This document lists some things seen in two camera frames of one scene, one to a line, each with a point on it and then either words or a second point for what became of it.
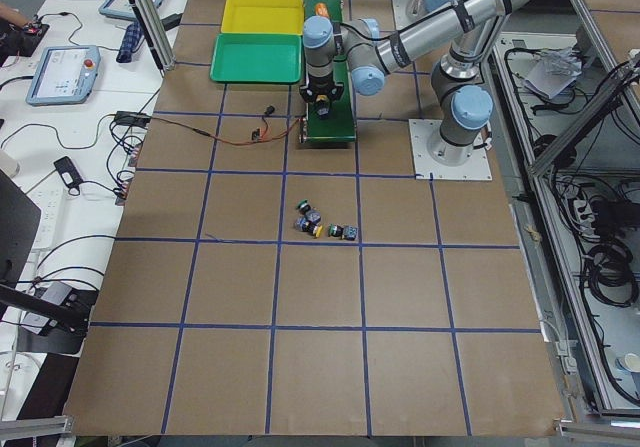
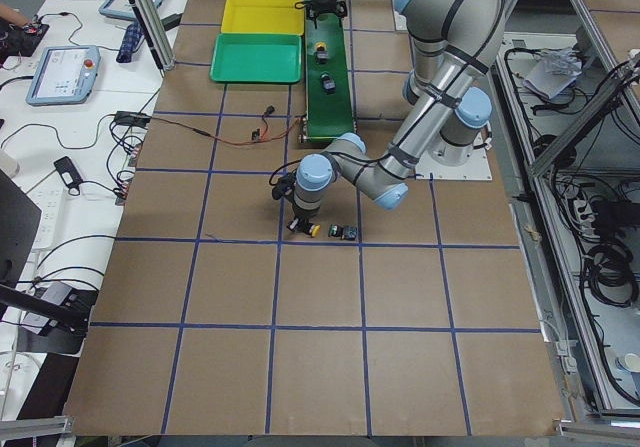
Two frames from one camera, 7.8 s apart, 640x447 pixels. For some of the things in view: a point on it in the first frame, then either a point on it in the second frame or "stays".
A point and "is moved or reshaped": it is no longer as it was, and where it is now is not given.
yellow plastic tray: (261, 14) stays
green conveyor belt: (340, 123) stays
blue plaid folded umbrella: (132, 41) stays
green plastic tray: (257, 57) stays
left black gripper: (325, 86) → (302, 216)
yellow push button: (322, 105) is moved or reshaped
